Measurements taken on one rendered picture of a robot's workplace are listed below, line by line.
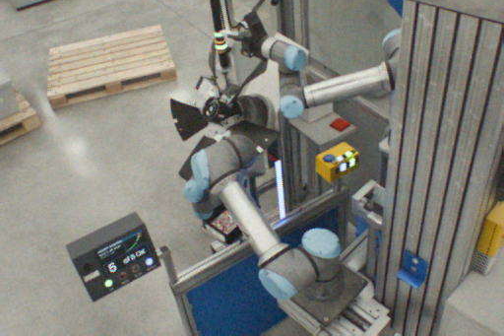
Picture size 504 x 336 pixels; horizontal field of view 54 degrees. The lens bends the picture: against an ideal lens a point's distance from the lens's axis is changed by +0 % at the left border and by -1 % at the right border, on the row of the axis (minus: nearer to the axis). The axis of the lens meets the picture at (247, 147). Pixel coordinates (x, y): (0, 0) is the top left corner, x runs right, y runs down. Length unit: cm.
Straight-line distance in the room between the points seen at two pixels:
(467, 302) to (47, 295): 252
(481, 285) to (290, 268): 54
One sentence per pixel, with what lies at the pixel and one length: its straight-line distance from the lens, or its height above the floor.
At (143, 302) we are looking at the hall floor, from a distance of 312.
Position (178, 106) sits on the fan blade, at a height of 113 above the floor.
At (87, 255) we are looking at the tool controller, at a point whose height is 124.
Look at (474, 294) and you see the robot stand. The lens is 157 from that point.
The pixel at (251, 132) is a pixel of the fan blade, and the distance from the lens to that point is 212.
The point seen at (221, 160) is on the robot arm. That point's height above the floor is 146.
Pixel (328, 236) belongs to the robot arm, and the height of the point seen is 126.
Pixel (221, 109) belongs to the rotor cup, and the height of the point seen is 123.
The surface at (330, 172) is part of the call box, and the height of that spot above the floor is 104.
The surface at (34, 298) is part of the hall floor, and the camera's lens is 342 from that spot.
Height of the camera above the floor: 248
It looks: 39 degrees down
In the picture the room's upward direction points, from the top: 8 degrees counter-clockwise
